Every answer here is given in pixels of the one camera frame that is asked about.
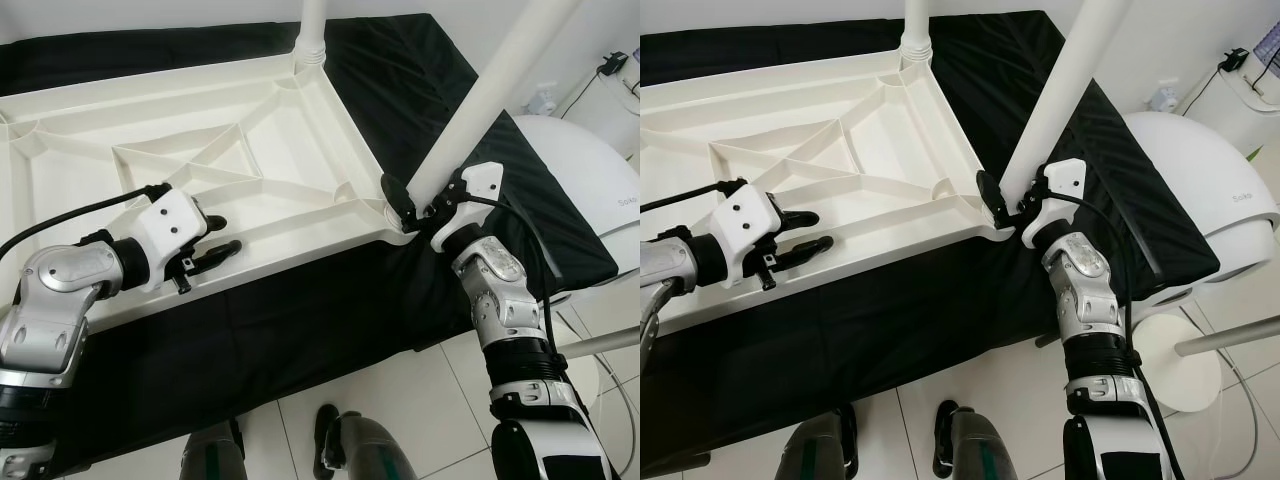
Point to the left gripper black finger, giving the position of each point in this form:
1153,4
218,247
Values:
805,252
213,222
798,218
218,255

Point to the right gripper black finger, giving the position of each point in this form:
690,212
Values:
397,198
990,195

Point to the white plastic table top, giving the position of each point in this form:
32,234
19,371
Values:
150,110
760,110

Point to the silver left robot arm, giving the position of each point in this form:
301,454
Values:
55,300
665,265

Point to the black table cloth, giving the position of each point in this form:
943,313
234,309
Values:
1000,60
400,60

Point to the white dome-shaped appliance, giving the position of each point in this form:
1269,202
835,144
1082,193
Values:
580,180
1200,190

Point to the grey metal rod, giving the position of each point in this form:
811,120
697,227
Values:
600,343
1230,338

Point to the grey robot left foot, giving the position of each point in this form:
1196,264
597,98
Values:
212,455
815,452

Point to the grey robot foot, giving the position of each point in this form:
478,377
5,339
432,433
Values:
815,452
365,450
212,455
980,445

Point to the white box appliance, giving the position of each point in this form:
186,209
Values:
1240,110
610,110

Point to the white round base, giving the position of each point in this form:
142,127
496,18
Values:
1180,365
580,375

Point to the green tape strip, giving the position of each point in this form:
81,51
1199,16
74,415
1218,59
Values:
1258,150

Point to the grey robot right foot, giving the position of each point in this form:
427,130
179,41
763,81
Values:
980,445
365,450

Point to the blue ribbed device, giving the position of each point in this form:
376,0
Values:
1268,45

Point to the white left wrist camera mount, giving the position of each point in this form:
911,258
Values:
170,235
750,232

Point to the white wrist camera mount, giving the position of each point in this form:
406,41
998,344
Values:
1065,190
750,232
170,235
478,195

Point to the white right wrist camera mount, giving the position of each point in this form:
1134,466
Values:
1065,190
478,195

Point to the small white wall device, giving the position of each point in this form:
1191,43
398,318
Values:
545,100
1163,98

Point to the black table frame bar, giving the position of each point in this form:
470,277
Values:
680,463

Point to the black wall plug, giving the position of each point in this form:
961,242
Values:
612,65
1235,60

